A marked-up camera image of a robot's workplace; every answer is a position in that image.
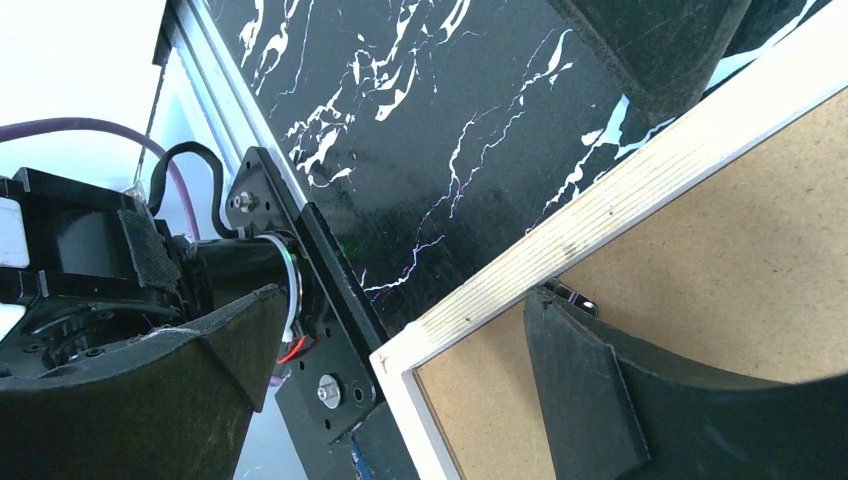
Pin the white wooden picture frame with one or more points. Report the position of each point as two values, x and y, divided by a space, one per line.
799 73

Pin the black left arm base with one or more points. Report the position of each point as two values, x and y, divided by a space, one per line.
325 311

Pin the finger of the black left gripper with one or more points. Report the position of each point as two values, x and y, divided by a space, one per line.
661 53

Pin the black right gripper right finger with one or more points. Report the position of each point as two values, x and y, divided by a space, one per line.
617 407

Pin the small metal frame clip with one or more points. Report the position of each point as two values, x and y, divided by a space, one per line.
572 297

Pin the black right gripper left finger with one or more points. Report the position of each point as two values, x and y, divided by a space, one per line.
172 404

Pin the aluminium front rail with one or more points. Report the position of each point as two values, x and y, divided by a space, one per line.
200 71

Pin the brown cardboard backing board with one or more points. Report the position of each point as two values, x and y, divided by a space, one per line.
746 272

